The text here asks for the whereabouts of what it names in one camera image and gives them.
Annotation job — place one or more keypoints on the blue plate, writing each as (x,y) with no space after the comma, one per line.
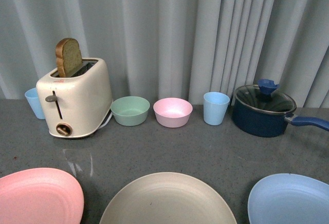
(288,198)

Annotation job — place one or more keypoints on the pink plate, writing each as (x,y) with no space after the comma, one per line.
(41,195)

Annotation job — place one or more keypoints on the pink bowl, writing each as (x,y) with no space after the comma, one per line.
(172,112)

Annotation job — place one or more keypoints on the mint green bowl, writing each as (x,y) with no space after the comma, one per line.
(130,110)

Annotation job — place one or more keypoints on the light blue cup right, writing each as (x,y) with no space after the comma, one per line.
(215,107)

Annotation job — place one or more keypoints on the light blue cup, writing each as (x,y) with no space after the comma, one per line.
(215,107)
(33,100)

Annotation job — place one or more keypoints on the grey pleated curtain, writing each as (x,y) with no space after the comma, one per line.
(173,48)

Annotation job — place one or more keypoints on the cream white toaster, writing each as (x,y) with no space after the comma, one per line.
(76,106)

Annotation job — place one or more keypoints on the beige plate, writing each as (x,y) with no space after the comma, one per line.
(167,197)

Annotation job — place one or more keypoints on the glass pot lid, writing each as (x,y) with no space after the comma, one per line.
(265,97)

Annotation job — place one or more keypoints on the dark blue saucepan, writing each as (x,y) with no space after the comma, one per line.
(270,125)

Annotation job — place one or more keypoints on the toasted bread slice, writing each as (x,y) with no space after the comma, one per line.
(68,56)

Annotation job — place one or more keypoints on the light blue cup left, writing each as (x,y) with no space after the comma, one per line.
(33,100)

